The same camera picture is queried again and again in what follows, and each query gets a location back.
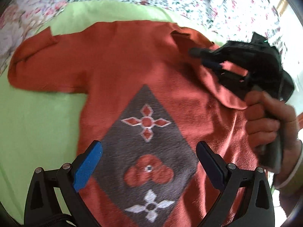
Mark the floral white pink bedsheet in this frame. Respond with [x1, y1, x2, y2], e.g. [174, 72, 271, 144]
[1, 0, 287, 70]

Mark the person's right hand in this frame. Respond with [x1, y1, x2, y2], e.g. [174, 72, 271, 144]
[244, 91, 302, 189]

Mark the orange knit sweater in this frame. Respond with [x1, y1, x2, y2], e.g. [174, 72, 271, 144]
[8, 21, 257, 226]

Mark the light green blanket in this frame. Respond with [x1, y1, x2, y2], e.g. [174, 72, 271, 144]
[0, 0, 225, 225]

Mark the right forearm dark sleeve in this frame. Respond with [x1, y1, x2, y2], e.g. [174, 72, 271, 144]
[274, 140, 302, 216]

